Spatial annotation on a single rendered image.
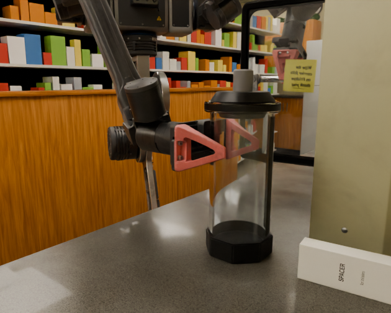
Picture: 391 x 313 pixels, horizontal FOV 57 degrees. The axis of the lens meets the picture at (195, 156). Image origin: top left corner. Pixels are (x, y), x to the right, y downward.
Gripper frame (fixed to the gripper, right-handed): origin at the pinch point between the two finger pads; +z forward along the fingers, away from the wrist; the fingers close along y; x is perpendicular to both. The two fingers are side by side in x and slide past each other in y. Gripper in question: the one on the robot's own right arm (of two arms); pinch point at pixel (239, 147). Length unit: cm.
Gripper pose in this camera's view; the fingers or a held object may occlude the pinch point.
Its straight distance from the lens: 53.0
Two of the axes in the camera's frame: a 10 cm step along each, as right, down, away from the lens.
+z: 7.7, 1.3, -6.2
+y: 6.3, -1.5, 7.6
